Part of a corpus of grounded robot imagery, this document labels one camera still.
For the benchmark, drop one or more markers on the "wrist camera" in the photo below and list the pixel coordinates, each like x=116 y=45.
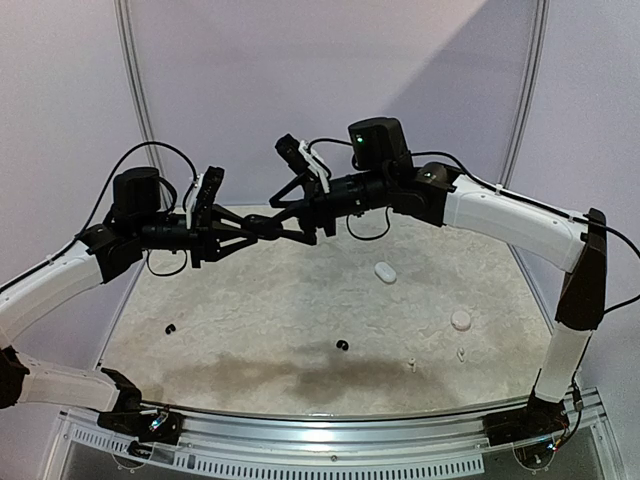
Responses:
x=201 y=197
x=304 y=161

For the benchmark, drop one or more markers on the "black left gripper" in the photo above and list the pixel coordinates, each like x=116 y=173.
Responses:
x=209 y=241

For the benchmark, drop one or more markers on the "aluminium front rail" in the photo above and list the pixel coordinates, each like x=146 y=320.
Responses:
x=449 y=446

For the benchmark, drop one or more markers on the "black oval charging case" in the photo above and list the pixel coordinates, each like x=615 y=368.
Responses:
x=263 y=227

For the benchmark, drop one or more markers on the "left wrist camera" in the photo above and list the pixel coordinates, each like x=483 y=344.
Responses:
x=201 y=197

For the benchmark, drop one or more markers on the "aluminium wall post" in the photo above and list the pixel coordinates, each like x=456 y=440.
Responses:
x=123 y=15
x=527 y=89

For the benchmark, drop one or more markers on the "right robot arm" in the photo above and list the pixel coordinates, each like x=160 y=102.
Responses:
x=444 y=193

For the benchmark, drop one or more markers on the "white oval charging case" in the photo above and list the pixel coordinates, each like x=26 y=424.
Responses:
x=385 y=272

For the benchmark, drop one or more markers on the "right aluminium wall post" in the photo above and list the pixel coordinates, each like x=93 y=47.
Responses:
x=527 y=89

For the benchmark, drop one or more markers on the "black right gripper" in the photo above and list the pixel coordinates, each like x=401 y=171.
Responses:
x=316 y=204

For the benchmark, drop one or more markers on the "left aluminium wall post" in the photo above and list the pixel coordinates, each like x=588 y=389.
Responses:
x=123 y=15

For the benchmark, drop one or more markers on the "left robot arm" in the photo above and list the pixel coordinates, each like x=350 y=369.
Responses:
x=135 y=223

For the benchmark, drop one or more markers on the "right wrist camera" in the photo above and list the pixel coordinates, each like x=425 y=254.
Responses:
x=304 y=161

